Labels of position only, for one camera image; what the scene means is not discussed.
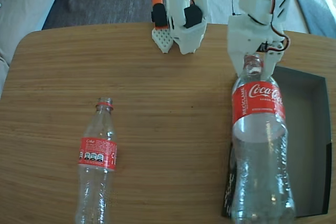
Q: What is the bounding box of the clear bottle Coca-Cola logo label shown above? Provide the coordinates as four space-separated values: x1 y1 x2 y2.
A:
230 54 296 224

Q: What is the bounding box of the pale beige cushion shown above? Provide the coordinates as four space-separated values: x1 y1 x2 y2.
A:
0 0 68 99

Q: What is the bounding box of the grey cardboard box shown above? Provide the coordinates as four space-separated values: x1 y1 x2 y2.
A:
221 63 332 219

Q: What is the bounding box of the clear bottle nutrition print label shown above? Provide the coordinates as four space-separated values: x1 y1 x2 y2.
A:
75 97 118 224

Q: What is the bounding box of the light blue blanket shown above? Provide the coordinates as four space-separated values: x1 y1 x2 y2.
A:
285 0 336 38

